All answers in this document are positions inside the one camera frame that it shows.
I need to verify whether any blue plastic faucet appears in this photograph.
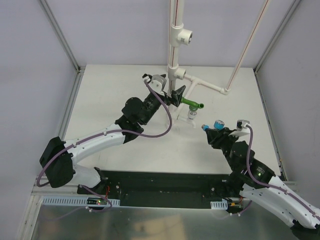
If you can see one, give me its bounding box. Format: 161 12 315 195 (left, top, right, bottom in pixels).
201 119 225 131

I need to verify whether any white pipe assembly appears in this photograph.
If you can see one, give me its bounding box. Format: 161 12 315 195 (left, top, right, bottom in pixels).
164 0 271 131

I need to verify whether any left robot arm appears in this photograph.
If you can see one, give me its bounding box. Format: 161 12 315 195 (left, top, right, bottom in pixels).
36 85 186 195

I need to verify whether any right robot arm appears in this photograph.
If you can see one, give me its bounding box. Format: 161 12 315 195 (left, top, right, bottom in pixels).
201 124 320 240

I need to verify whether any green plastic faucet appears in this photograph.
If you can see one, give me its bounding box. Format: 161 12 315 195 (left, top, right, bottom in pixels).
180 97 205 111

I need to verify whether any white plastic faucet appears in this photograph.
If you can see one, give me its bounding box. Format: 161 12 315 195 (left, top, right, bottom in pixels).
176 115 197 129

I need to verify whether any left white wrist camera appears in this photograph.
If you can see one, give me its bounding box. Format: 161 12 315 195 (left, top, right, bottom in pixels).
142 73 167 94

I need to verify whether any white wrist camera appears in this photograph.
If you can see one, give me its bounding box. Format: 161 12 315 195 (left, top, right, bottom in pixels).
142 73 167 94
229 119 251 138

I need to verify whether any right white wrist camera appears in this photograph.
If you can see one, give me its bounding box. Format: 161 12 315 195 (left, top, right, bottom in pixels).
229 119 251 138

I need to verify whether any right white cable duct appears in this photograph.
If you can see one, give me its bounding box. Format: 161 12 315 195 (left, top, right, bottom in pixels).
210 199 228 210

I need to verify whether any white cable duct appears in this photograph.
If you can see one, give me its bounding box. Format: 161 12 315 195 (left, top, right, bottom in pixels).
42 196 121 207
210 199 228 210

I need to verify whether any left aluminium frame post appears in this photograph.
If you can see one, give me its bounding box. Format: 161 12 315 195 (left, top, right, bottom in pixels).
37 0 85 74

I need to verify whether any aluminium frame post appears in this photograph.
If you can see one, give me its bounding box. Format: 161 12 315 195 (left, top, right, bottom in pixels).
253 0 303 75
37 0 85 74

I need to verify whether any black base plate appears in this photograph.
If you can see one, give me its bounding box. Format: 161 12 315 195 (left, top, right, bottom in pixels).
92 170 240 209

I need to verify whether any front aluminium rail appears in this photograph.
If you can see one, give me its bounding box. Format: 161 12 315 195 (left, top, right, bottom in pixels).
31 175 302 201

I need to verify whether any left white cable duct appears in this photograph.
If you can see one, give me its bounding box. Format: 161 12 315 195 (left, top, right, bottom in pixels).
42 196 121 207

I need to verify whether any right aluminium frame post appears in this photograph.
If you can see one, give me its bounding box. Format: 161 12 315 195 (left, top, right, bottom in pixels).
253 0 303 75

